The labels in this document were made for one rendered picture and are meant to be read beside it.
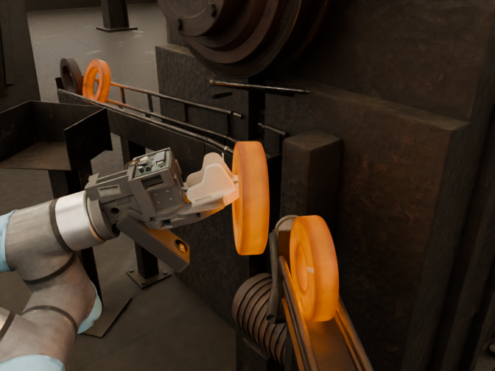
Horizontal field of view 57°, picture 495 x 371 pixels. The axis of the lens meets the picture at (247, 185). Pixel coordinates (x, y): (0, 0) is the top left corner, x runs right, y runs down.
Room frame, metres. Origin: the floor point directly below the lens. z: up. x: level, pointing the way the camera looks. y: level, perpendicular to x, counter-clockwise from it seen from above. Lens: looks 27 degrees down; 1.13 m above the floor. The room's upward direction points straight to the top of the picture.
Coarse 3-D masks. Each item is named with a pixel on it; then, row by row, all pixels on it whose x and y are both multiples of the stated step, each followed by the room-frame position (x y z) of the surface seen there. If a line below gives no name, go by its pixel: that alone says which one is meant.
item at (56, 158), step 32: (0, 128) 1.23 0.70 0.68; (32, 128) 1.35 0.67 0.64; (64, 128) 1.33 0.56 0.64; (96, 128) 1.23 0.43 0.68; (0, 160) 1.20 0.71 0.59; (32, 160) 1.19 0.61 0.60; (64, 160) 1.17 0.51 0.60; (64, 192) 1.19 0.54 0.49; (96, 288) 1.23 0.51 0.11; (96, 320) 1.18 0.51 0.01
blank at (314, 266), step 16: (304, 224) 0.55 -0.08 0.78; (320, 224) 0.55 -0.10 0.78; (304, 240) 0.54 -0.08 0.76; (320, 240) 0.52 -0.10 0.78; (304, 256) 0.58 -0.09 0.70; (320, 256) 0.50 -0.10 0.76; (336, 256) 0.50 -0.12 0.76; (304, 272) 0.57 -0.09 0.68; (320, 272) 0.49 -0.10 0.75; (336, 272) 0.49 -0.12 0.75; (304, 288) 0.54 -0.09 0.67; (320, 288) 0.48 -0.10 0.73; (336, 288) 0.48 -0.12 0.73; (304, 304) 0.52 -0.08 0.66; (320, 304) 0.48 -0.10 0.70; (336, 304) 0.48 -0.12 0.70; (320, 320) 0.49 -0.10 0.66
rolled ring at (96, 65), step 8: (96, 64) 1.73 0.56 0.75; (104, 64) 1.72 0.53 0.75; (88, 72) 1.77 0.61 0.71; (96, 72) 1.78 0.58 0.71; (104, 72) 1.68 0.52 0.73; (88, 80) 1.78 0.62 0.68; (104, 80) 1.67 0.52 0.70; (88, 88) 1.77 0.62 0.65; (104, 88) 1.66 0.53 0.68; (88, 96) 1.73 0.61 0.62; (96, 96) 1.66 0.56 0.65; (104, 96) 1.66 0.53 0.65
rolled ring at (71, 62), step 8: (64, 64) 1.86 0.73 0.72; (72, 64) 1.82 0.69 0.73; (64, 72) 1.90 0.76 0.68; (72, 72) 1.79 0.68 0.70; (80, 72) 1.81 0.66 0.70; (64, 80) 1.90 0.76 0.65; (80, 80) 1.79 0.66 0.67; (64, 88) 1.91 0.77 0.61; (72, 88) 1.90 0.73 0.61; (80, 88) 1.79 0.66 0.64
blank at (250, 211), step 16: (240, 144) 0.56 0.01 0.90; (256, 144) 0.56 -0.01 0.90; (240, 160) 0.52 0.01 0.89; (256, 160) 0.52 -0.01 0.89; (240, 176) 0.52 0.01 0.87; (256, 176) 0.50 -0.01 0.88; (240, 192) 0.51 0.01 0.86; (256, 192) 0.49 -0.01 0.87; (240, 208) 0.50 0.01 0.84; (256, 208) 0.48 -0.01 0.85; (240, 224) 0.50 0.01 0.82; (256, 224) 0.48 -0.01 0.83; (240, 240) 0.49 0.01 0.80; (256, 240) 0.48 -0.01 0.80
